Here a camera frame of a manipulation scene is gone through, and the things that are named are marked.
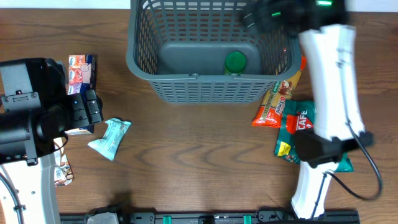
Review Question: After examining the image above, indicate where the green lid jar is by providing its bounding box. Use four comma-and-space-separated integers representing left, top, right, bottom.
224, 52, 247, 75

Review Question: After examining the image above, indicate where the orange spaghetti packet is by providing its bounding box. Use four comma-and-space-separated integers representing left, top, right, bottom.
252, 55, 307, 128

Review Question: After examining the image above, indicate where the green Nescafe coffee bag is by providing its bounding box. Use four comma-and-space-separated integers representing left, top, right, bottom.
274, 100, 354, 172

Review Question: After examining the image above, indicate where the light teal snack packet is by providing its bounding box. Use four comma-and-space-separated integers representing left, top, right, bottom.
88, 118, 132, 161

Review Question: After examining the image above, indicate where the Kleenex tissue multipack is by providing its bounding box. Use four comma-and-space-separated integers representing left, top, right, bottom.
63, 54, 96, 136

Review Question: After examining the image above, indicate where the beige granola snack pouch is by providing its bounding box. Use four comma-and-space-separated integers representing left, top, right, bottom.
53, 138, 73, 187

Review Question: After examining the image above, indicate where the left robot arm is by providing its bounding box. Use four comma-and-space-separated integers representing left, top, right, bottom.
1, 58, 103, 223

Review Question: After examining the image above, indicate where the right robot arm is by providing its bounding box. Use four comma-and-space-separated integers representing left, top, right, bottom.
241, 1, 373, 221

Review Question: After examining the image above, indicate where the grey plastic basket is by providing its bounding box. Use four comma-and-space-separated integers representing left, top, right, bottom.
126, 0, 302, 104

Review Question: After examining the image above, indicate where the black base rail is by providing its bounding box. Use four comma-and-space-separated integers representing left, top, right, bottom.
58, 210, 361, 224

